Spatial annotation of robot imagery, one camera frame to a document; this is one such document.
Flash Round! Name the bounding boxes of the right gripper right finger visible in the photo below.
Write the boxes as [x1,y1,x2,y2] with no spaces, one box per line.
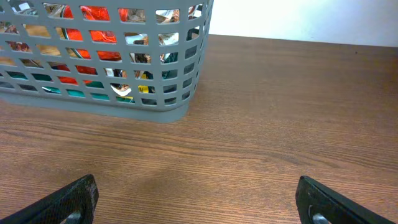
[295,175,394,224]

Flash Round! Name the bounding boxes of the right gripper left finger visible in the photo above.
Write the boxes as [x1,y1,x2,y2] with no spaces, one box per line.
[1,174,99,224]

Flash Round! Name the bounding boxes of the green Nescafe coffee bag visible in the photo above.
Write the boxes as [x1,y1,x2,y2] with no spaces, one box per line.
[0,52,180,105]

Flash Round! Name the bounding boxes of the yellow red spaghetti packet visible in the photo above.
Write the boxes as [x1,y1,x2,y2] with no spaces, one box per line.
[59,6,129,85]

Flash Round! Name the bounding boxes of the brown white snack bag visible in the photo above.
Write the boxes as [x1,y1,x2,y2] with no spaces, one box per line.
[105,3,203,101]

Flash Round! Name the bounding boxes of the dark grey plastic basket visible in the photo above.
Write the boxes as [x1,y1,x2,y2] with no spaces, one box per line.
[1,0,213,123]

